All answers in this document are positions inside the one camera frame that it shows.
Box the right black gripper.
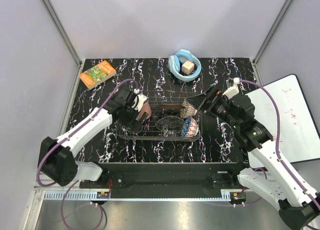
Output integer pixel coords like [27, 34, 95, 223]
[185, 85, 240, 130]

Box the brown patterned bowl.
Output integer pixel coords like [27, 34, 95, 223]
[180, 99, 197, 119]

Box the clear glass mug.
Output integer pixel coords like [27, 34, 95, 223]
[126, 120, 143, 134]

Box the pink plastic cup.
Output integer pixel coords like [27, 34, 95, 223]
[139, 102, 152, 120]

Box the grey wire dish rack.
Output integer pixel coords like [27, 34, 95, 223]
[116, 90, 202, 142]

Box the orange patterned white bowl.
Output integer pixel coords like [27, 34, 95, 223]
[186, 117, 199, 137]

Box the red floral plate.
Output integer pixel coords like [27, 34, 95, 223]
[156, 104, 186, 110]

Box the clear glass plate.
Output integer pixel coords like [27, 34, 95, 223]
[155, 115, 185, 137]

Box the blue triangle patterned bowl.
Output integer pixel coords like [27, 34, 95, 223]
[180, 116, 193, 137]

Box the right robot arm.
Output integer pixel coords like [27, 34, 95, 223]
[186, 87, 320, 230]

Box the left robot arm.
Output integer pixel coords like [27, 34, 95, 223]
[37, 88, 150, 188]

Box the beige wooden cube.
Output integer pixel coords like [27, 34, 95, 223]
[181, 60, 195, 75]

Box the orange paperback book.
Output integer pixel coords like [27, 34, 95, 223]
[79, 60, 117, 90]

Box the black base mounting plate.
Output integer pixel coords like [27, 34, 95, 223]
[80, 162, 246, 201]

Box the white whiteboard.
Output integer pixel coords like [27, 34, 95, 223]
[247, 74, 320, 163]

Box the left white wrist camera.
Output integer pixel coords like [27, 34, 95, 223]
[131, 88, 148, 112]

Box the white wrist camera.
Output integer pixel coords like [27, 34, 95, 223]
[131, 88, 148, 112]
[222, 77, 241, 100]

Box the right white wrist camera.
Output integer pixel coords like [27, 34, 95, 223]
[222, 77, 241, 100]

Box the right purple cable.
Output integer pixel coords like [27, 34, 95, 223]
[238, 79, 320, 230]

